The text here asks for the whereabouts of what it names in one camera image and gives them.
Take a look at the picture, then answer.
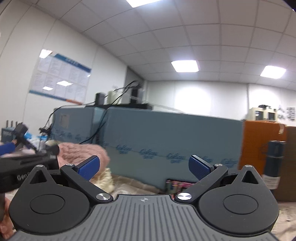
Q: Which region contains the cream knitted sweater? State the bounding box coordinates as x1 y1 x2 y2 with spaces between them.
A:
90 168 114 193

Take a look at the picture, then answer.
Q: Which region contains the brown cardboard box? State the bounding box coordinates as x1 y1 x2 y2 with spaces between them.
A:
274 126 296 202

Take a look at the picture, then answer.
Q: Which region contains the black device on boxes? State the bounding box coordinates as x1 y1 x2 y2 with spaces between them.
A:
130 87 144 104

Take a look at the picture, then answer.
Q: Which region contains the white cabinet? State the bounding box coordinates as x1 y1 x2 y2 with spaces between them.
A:
246 108 278 122

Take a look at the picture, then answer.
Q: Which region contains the pink knitted sweater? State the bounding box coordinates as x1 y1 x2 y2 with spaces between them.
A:
57 143 111 178

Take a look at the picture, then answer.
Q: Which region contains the black cable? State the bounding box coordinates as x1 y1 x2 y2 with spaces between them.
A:
43 79 142 144

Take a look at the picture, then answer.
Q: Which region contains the large blue-grey cardboard box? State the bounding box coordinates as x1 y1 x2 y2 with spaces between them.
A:
99 108 243 189

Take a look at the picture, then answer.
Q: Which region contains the wall notice board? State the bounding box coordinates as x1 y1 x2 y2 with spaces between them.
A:
29 49 91 104

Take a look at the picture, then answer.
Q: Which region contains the orange cardboard box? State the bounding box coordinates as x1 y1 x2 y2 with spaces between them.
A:
238 120 287 175

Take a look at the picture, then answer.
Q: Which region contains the dark blue thermos bottle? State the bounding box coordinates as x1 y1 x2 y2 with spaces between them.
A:
262 141 285 192

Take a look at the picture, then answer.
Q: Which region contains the smartphone showing video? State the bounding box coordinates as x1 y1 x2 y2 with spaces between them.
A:
165 179 194 194

